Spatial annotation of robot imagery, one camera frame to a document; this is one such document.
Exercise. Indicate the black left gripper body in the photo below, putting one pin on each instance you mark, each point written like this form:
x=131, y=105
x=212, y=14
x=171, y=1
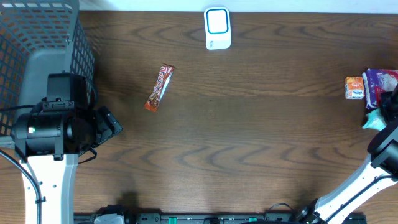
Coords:
x=109, y=125

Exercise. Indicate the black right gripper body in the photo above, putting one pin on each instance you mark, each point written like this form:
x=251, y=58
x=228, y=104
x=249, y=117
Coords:
x=389, y=106

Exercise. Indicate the red purple sanitary pad pack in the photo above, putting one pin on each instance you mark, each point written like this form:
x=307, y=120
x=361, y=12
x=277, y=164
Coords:
x=376, y=82

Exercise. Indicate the teal green wipes pack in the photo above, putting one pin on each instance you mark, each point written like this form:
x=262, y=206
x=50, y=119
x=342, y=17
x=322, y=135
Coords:
x=374, y=120

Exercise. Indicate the small orange tissue pack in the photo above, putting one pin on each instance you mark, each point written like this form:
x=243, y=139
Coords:
x=354, y=88

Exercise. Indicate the red Top chocolate bar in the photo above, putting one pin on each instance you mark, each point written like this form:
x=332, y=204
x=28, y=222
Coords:
x=164, y=76

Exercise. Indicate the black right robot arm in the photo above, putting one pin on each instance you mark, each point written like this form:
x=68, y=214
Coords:
x=378, y=172

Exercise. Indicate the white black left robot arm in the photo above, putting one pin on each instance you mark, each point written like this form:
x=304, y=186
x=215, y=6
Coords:
x=50, y=139

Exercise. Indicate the white barcode scanner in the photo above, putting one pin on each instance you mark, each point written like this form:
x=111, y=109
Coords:
x=217, y=28

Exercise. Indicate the dark grey plastic basket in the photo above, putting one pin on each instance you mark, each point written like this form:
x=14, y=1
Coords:
x=38, y=38

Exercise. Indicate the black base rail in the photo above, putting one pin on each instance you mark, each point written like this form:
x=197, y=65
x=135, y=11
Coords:
x=120, y=214

